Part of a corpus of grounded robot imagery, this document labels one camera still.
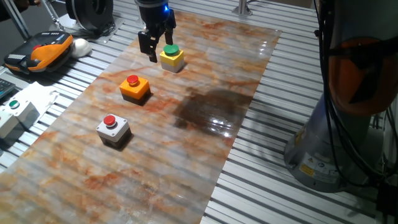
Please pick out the red button orange box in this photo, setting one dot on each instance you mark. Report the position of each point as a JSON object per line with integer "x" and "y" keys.
{"x": 134, "y": 88}

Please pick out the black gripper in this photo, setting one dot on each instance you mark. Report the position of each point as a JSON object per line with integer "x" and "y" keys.
{"x": 154, "y": 17}

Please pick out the dark slanted frame beam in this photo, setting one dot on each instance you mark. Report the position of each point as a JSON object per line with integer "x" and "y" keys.
{"x": 19, "y": 23}

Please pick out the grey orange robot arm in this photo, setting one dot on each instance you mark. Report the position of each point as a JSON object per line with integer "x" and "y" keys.
{"x": 367, "y": 18}

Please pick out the aluminium frame post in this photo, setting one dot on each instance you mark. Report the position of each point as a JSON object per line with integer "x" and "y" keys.
{"x": 242, "y": 7}

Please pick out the white computer mouse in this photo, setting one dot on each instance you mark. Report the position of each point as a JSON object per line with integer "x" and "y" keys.
{"x": 81, "y": 47}

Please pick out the black keyboard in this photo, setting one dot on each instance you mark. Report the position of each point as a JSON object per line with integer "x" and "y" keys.
{"x": 5, "y": 87}

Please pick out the black round spool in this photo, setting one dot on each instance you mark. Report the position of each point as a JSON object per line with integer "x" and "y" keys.
{"x": 90, "y": 12}

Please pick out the marble pattern mat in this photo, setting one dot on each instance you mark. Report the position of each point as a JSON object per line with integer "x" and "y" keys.
{"x": 186, "y": 155}

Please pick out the person's left hand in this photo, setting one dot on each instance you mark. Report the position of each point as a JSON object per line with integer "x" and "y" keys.
{"x": 28, "y": 2}

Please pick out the green button yellow box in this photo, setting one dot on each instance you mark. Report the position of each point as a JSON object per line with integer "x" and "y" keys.
{"x": 171, "y": 60}

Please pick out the green button white box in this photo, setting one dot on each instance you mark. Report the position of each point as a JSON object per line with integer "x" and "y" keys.
{"x": 21, "y": 109}

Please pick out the red button white box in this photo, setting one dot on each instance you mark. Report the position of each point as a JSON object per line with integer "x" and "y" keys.
{"x": 7, "y": 124}

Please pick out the white paper sheet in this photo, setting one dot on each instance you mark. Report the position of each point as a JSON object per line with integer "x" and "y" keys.
{"x": 37, "y": 93}

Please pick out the orange black teach pendant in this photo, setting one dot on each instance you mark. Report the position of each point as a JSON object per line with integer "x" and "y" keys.
{"x": 46, "y": 51}

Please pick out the red button grey box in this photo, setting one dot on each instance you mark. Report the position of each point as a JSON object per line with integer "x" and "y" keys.
{"x": 113, "y": 130}

